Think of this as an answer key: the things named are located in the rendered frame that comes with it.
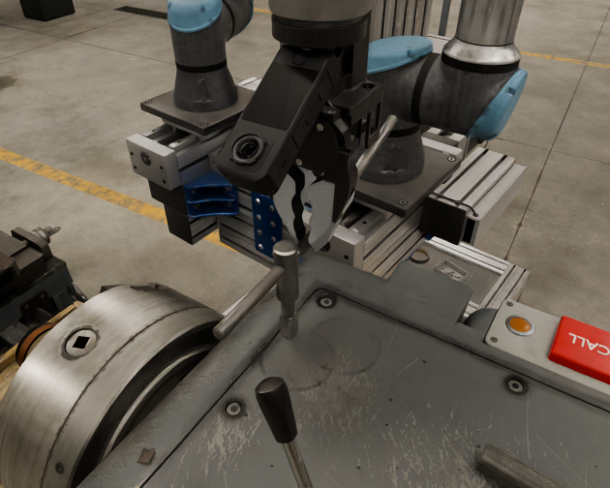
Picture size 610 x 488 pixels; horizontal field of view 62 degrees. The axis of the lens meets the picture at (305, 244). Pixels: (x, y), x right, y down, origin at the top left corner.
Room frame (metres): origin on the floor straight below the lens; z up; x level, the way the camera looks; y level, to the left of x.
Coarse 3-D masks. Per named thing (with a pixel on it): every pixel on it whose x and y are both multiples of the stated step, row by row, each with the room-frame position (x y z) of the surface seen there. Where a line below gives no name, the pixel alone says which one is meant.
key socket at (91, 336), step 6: (84, 330) 0.37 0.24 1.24; (90, 330) 0.37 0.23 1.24; (72, 336) 0.37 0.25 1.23; (78, 336) 0.37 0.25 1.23; (84, 336) 0.37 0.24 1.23; (90, 336) 0.37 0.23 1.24; (96, 336) 0.37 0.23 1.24; (72, 342) 0.36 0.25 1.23; (78, 342) 0.37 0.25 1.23; (84, 342) 0.37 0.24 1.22; (90, 342) 0.36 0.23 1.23; (66, 348) 0.35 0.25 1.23; (72, 348) 0.35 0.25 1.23; (78, 348) 0.36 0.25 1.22; (84, 348) 0.35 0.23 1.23; (90, 348) 0.35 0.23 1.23; (72, 354) 0.35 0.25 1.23; (78, 354) 0.34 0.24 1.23
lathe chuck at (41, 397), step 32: (128, 288) 0.45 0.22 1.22; (160, 288) 0.49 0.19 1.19; (64, 320) 0.39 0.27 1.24; (96, 320) 0.39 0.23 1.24; (128, 320) 0.39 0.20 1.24; (32, 352) 0.35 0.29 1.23; (64, 352) 0.35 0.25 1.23; (96, 352) 0.34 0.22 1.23; (32, 384) 0.32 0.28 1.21; (64, 384) 0.31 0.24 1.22; (0, 416) 0.30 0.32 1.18; (32, 416) 0.29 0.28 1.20; (64, 416) 0.29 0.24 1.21; (0, 448) 0.28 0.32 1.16; (32, 448) 0.27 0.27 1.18; (0, 480) 0.27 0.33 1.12; (32, 480) 0.25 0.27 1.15
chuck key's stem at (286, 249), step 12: (288, 240) 0.36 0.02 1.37; (276, 252) 0.35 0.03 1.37; (288, 252) 0.35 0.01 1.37; (276, 264) 0.35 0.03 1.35; (288, 264) 0.34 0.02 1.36; (288, 276) 0.34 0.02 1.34; (276, 288) 0.35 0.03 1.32; (288, 288) 0.34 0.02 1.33; (288, 300) 0.34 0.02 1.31; (288, 312) 0.35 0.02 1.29; (288, 324) 0.35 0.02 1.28; (288, 336) 0.35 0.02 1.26
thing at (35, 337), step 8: (32, 328) 0.48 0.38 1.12; (40, 328) 0.48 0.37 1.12; (48, 328) 0.49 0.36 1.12; (24, 336) 0.47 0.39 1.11; (32, 336) 0.47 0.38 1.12; (40, 336) 0.47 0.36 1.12; (24, 344) 0.46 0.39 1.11; (32, 344) 0.46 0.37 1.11; (16, 352) 0.46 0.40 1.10; (24, 352) 0.45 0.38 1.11; (16, 360) 0.45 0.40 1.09; (24, 360) 0.45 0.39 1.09
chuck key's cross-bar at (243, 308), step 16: (384, 128) 0.53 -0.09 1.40; (368, 160) 0.49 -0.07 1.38; (304, 240) 0.38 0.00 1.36; (272, 272) 0.34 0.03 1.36; (256, 288) 0.32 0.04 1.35; (240, 304) 0.30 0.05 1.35; (256, 304) 0.30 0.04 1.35; (224, 320) 0.28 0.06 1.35; (240, 320) 0.29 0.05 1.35; (224, 336) 0.27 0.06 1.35
